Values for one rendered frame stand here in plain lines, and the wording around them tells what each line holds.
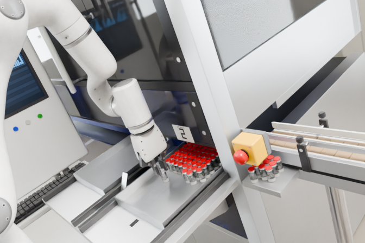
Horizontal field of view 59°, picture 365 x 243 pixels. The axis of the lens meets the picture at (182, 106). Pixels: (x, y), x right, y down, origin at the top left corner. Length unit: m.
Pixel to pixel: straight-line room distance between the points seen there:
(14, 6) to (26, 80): 0.98
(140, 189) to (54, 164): 0.71
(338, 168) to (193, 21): 0.53
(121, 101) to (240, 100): 0.35
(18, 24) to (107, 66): 0.28
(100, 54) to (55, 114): 0.87
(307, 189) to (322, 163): 0.44
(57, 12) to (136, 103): 0.33
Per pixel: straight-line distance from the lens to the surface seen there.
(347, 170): 0.94
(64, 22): 0.86
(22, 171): 1.74
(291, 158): 1.00
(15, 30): 0.72
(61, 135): 1.75
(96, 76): 0.92
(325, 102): 1.43
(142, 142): 1.03
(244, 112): 1.00
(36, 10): 0.85
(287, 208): 1.29
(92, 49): 0.89
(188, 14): 0.84
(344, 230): 1.18
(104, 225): 1.11
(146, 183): 1.18
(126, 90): 0.96
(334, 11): 1.50
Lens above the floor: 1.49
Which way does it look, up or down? 21 degrees down
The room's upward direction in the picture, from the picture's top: 21 degrees counter-clockwise
